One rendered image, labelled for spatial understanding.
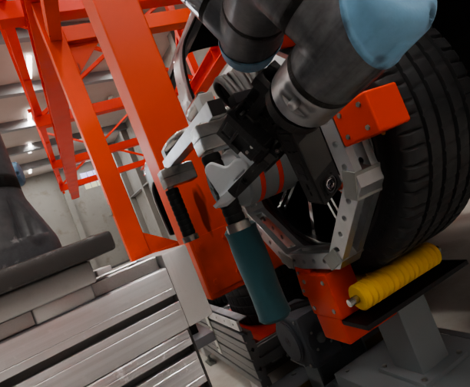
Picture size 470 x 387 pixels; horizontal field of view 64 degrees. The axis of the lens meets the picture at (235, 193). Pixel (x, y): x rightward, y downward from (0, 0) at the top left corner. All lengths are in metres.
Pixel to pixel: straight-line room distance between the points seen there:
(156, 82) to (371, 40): 1.16
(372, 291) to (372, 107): 0.40
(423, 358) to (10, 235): 0.95
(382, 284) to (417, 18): 0.65
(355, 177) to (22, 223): 0.52
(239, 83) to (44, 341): 0.52
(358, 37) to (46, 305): 0.37
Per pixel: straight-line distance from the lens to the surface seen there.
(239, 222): 0.66
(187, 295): 0.46
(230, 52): 0.47
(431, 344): 1.13
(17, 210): 0.46
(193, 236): 0.98
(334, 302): 0.92
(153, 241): 3.24
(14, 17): 4.47
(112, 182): 3.25
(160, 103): 1.39
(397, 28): 0.30
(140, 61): 1.44
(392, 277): 0.90
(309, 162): 0.44
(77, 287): 0.43
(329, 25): 0.32
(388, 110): 0.66
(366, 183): 0.71
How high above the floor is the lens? 0.79
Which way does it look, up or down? 2 degrees up
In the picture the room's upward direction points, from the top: 22 degrees counter-clockwise
